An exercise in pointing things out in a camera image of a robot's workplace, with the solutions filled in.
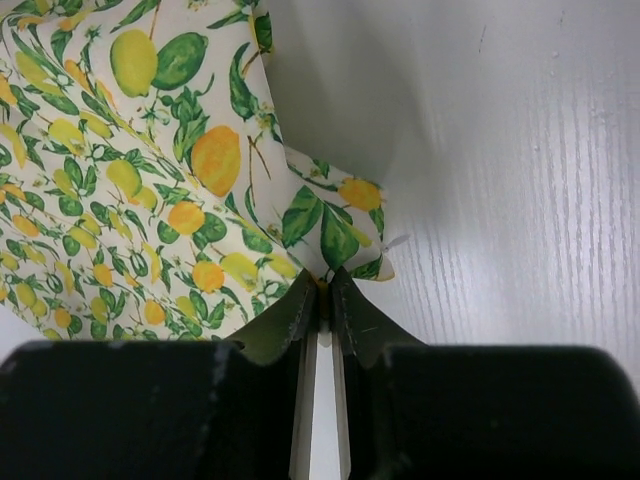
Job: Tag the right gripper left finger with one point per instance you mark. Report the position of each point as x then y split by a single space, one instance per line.
237 408

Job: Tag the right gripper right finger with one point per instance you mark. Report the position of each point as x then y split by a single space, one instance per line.
420 411

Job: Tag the lemon print cloth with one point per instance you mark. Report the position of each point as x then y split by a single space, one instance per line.
146 191

